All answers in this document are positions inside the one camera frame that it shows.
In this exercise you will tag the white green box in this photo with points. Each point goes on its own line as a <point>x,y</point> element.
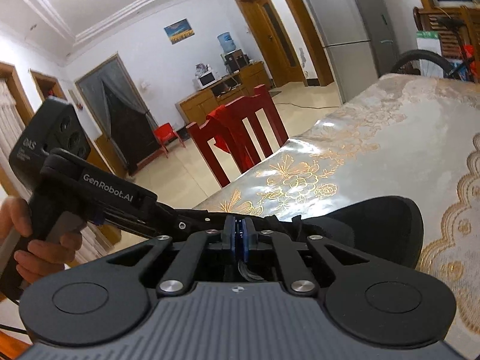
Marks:
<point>430,41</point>

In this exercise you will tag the red wooden chair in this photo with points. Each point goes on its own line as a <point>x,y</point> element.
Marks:
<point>226,127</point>

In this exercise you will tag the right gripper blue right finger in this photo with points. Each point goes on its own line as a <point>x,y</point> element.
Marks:
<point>247,239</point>

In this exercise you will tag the wooden sideboard cabinet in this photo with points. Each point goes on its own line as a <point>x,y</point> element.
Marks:
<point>197,106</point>

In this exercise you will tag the blue water dispenser bottle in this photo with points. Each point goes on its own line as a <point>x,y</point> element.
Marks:
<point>226,42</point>

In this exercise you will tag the black sneaker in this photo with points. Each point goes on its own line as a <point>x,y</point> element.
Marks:
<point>388,227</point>

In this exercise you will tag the floral lace tablecloth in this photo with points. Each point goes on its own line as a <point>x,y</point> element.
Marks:
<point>409,136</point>

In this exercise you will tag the white microwave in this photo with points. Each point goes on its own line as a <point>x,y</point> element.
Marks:
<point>205,79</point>

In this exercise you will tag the silver refrigerator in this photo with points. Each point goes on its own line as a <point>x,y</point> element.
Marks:
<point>358,39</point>

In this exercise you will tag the framed wall picture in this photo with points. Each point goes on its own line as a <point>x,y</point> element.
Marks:
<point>179,31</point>

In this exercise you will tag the person's left hand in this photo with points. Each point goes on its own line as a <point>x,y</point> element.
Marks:
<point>41,258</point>

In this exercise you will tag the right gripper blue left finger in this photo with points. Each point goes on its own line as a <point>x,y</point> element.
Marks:
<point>229,238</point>

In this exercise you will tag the black bicycle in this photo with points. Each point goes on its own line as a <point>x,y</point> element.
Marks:
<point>465,70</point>

